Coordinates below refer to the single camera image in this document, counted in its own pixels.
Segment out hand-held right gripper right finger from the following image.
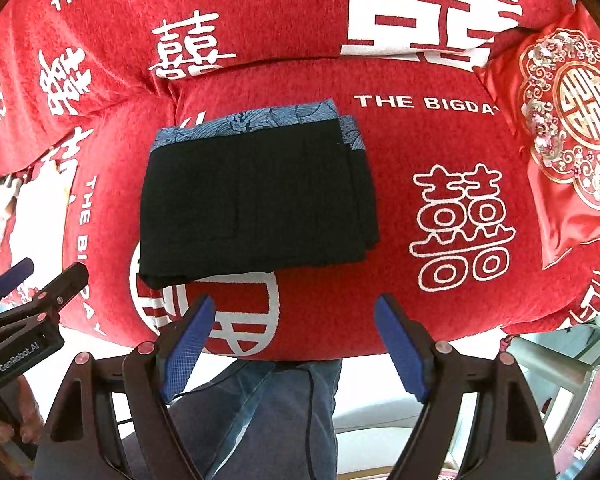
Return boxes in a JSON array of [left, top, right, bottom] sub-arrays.
[[373, 294, 556, 480]]

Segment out red embroidered cushion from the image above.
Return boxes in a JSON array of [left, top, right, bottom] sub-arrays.
[[475, 2, 600, 271]]

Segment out red printed sofa cover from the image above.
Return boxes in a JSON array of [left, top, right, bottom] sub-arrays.
[[0, 0, 600, 361]]

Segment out person's left hand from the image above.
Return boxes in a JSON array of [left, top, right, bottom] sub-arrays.
[[0, 378, 46, 457]]

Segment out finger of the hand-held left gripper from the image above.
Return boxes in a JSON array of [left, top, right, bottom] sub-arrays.
[[0, 257, 35, 314], [27, 262, 90, 312]]

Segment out person's jeans leg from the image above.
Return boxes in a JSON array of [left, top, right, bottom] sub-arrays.
[[125, 357, 343, 480]]

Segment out black pants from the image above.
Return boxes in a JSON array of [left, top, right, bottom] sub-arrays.
[[137, 101, 382, 291]]

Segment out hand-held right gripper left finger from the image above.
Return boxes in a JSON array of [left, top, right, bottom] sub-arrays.
[[32, 293, 217, 480]]

